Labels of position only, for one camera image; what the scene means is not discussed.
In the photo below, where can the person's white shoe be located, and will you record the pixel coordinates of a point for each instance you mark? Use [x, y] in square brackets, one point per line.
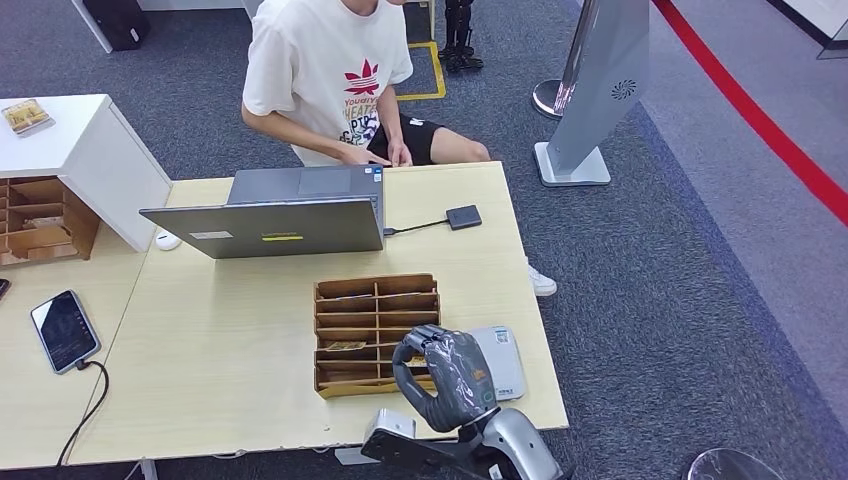
[543, 283]

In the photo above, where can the grey laptop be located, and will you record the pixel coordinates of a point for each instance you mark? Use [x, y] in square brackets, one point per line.
[265, 232]

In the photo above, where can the grey kiosk stand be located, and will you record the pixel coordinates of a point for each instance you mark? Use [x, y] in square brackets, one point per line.
[596, 86]

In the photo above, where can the person's left hand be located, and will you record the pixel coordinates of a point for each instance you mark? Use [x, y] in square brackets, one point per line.
[401, 154]

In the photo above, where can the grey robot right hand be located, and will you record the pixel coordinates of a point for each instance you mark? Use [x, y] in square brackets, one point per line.
[454, 381]

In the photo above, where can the black box on floor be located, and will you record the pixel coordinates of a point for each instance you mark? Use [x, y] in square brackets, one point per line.
[118, 21]

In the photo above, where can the wrapped pack of cards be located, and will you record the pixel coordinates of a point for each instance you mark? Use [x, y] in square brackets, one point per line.
[26, 116]

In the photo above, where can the round chrome base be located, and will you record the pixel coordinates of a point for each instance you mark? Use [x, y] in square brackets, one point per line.
[735, 466]

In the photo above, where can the white cabinet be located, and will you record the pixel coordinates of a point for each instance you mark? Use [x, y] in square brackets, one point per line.
[83, 146]

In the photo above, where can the gold room key card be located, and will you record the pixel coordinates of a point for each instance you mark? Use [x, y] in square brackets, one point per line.
[417, 362]

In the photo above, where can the white furniture leg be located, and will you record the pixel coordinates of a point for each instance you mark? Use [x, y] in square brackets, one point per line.
[91, 25]

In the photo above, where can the chrome stanchion post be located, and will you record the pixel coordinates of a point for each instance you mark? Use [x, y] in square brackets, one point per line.
[546, 96]

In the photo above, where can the white raised platform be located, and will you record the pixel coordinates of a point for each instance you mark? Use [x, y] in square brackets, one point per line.
[828, 10]

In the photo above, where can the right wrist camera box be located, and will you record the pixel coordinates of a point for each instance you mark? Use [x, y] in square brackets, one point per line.
[397, 454]

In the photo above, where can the person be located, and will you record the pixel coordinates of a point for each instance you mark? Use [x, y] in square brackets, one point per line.
[318, 60]

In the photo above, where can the black smartphone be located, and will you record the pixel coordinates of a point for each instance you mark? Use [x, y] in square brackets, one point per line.
[65, 331]

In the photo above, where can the dark device at desk edge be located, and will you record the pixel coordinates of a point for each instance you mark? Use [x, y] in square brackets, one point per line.
[4, 288]

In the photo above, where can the wooden card organiser tray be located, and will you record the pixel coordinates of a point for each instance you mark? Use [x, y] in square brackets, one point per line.
[358, 331]

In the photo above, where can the white bracket under desk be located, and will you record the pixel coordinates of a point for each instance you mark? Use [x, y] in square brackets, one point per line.
[348, 456]

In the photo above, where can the pale grey card reader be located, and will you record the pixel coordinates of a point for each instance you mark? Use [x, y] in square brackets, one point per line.
[509, 361]

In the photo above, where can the person's right hand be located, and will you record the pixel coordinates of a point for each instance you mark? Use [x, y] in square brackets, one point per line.
[361, 157]

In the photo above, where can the gold card in organiser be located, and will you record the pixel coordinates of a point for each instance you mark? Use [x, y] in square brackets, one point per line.
[344, 346]

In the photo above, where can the person's left forearm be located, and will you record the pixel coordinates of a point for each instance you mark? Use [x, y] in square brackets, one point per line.
[391, 119]

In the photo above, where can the small black USB box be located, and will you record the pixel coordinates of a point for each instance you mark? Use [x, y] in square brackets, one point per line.
[464, 217]

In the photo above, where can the person's right forearm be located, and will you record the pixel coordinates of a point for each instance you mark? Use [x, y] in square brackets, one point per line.
[291, 136]

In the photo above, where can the white computer mouse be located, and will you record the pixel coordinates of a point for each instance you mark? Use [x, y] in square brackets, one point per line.
[168, 240]

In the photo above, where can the wooden compartment box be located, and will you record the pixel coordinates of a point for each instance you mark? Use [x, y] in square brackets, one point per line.
[50, 224]

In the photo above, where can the black robot legs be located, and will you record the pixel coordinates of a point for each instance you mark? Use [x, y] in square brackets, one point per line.
[458, 33]

